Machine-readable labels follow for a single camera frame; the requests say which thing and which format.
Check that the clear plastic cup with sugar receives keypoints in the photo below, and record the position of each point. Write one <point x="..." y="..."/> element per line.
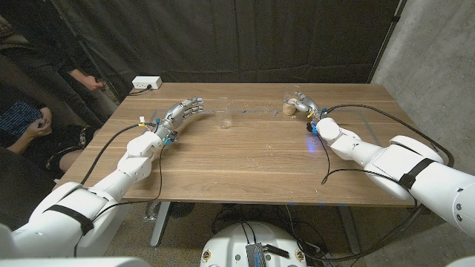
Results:
<point x="287" y="109"/>

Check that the standing person at back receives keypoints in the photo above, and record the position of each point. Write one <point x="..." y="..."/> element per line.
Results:
<point x="85" y="46"/>

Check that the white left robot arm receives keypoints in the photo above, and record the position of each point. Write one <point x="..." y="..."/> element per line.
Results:
<point x="74" y="215"/>

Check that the black backdrop stand pole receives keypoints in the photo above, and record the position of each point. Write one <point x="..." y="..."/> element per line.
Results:
<point x="387" y="35"/>

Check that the seated person in blue top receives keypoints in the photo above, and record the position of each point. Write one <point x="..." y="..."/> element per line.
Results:
<point x="18" y="122"/>

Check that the clear plastic bottle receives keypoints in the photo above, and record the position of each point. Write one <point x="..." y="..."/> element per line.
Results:
<point x="151" y="211"/>

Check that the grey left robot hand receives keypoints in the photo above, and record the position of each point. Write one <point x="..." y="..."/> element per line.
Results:
<point x="176" y="115"/>

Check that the grey table leg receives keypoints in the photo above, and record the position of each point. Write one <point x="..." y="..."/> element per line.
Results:
<point x="160" y="226"/>
<point x="349" y="230"/>

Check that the person in black clothes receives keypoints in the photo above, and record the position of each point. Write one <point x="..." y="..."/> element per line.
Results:
<point x="91" y="82"/>

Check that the white power strip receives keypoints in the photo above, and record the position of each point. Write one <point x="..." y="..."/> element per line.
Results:
<point x="146" y="82"/>

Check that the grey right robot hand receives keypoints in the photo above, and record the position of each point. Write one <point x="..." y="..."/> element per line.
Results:
<point x="310" y="105"/>

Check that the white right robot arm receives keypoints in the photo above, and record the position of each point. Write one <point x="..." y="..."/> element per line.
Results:
<point x="426" y="178"/>

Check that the black backdrop curtain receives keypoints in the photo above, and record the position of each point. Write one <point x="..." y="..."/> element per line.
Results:
<point x="237" y="37"/>

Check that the white robot torso base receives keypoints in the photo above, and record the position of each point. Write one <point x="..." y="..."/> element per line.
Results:
<point x="237" y="241"/>

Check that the person in brown sweater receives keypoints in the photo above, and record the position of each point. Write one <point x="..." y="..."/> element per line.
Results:
<point x="11" y="37"/>

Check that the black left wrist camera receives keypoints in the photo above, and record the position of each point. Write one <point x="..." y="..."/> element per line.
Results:
<point x="170" y="138"/>

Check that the grey box on torso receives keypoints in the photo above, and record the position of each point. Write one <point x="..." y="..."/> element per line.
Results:
<point x="255" y="256"/>

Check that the black round floor object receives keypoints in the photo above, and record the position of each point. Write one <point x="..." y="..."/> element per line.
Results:
<point x="182" y="209"/>

